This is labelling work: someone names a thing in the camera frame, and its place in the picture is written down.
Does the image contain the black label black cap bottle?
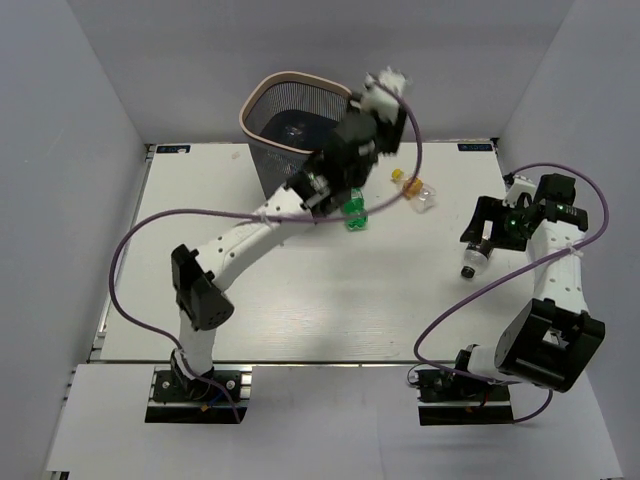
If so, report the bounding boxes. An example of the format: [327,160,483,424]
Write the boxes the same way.
[460,238,493,280]

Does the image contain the clear unlabelled plastic bottle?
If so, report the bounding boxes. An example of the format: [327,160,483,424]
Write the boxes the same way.
[281,123,306,145]

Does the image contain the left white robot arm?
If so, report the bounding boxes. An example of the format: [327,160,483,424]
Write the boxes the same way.
[171,89,407,399]

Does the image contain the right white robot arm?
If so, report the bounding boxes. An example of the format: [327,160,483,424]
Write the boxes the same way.
[451,174,605,399]

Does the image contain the grey mesh waste bin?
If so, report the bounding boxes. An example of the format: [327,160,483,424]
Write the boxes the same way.
[239,71,351,198]

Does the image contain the green soda bottle upper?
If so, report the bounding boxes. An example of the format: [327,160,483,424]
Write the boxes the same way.
[341,188,368,232]

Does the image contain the orange cap juice bottle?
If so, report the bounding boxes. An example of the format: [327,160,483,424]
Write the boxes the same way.
[391,169,436,214]

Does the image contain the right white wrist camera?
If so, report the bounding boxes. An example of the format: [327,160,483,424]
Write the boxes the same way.
[502,173,536,208]

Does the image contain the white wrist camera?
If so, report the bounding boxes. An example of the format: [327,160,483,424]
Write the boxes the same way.
[360,67,411,124]
[502,173,536,208]

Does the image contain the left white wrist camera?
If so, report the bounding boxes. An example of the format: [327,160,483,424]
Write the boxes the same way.
[360,67,411,124]

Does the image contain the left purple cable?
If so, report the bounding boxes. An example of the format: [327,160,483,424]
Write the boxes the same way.
[108,82,424,424]

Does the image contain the purple cable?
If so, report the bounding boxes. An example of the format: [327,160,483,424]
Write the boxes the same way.
[108,82,424,424]
[413,162,611,424]

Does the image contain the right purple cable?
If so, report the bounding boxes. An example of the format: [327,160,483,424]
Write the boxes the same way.
[413,162,611,424]

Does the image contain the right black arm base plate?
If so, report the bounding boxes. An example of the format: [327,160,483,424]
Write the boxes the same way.
[407,365,514,426]

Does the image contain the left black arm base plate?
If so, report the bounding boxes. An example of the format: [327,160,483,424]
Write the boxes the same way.
[145,365,252,425]

